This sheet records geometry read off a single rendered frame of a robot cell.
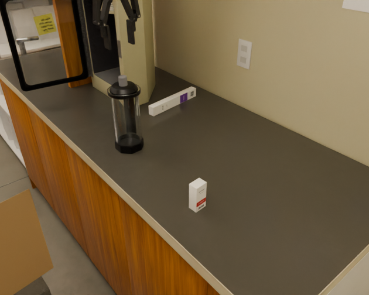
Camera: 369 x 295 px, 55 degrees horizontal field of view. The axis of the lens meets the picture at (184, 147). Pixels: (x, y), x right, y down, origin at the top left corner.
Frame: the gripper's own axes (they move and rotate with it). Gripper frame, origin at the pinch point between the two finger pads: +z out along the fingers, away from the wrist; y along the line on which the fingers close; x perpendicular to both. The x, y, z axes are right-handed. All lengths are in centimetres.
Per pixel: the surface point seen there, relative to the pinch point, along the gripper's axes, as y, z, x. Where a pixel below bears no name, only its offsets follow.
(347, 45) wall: -58, 4, 42
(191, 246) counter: 13, 39, 50
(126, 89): 1.2, 15.6, 3.7
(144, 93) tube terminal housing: -24.3, 34.7, -25.7
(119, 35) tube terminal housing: -14.8, 8.2, -26.6
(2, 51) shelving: 2, 42, -149
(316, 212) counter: -22, 39, 63
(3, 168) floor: 21, 134, -163
